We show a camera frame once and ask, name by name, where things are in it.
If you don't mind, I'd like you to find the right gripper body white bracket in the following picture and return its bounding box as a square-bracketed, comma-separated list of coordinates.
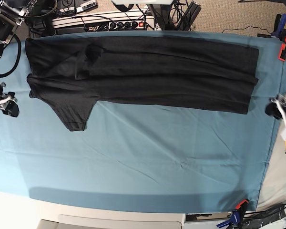
[0, 92, 17, 111]

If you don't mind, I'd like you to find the dark grey T-shirt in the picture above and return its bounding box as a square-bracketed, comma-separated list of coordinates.
[25, 36, 259, 131]

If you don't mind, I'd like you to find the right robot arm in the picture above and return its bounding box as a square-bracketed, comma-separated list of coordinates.
[0, 0, 37, 117]

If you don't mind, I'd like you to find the orange black clamp upper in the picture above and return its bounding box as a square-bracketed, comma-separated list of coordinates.
[278, 29, 286, 61]

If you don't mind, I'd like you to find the teal table cloth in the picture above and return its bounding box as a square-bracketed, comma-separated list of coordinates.
[0, 32, 286, 213]

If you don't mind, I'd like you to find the blue orange clamp lower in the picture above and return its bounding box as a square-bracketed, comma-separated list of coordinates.
[216, 199, 249, 229]

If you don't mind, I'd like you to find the white tray bottom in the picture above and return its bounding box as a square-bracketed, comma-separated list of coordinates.
[37, 215, 183, 229]

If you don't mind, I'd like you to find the white power strip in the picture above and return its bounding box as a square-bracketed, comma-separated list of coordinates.
[83, 14, 155, 32]

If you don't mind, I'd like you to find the blue handled clamp top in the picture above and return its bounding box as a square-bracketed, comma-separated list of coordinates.
[271, 13, 286, 37]

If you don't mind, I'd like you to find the black bag with cables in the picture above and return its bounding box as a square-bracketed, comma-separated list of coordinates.
[241, 203, 286, 229]

